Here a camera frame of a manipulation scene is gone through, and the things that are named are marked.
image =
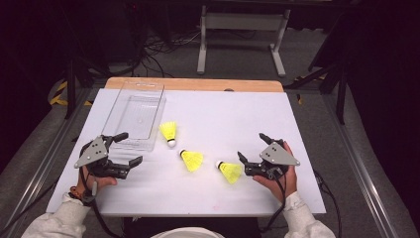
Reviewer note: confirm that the yellow black floor tape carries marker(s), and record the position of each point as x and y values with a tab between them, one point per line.
59	94

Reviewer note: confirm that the white rounded object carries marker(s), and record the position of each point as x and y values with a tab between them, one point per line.
186	233

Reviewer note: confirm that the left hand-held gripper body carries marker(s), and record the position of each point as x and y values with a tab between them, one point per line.
91	152

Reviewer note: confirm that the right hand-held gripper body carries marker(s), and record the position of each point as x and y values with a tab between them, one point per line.
275	154

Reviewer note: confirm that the grey metal stand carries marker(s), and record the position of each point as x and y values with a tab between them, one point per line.
244	21

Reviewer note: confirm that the person's left hand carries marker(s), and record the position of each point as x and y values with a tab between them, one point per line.
99	182

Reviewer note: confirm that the person's right hand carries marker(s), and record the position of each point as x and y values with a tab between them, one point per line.
290	181

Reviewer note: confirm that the yellow shuttlecock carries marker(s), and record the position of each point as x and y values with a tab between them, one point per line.
169	131
230	172
192	160

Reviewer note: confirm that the clear plastic box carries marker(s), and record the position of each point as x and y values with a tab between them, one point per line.
137	115

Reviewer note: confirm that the black tripod stand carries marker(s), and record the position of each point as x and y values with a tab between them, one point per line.
340	89
71	86

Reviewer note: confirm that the aluminium rail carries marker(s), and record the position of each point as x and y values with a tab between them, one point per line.
39	165
360	165

